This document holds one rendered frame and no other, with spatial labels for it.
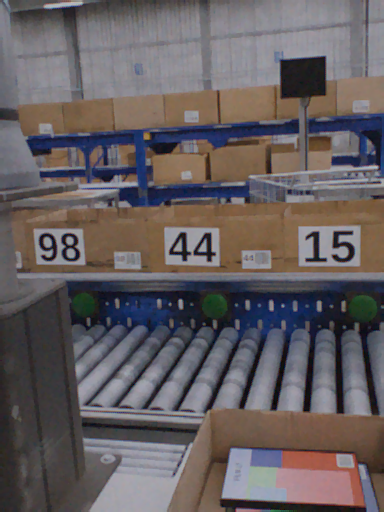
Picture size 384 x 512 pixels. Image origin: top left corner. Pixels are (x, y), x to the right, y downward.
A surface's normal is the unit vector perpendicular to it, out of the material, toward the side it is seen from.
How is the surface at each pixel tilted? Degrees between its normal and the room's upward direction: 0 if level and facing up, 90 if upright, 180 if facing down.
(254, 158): 90
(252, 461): 0
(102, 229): 90
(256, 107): 90
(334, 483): 0
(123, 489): 0
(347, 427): 90
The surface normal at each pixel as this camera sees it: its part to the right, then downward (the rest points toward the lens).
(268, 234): -0.21, 0.23
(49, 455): 0.97, 0.00
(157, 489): -0.06, -0.97
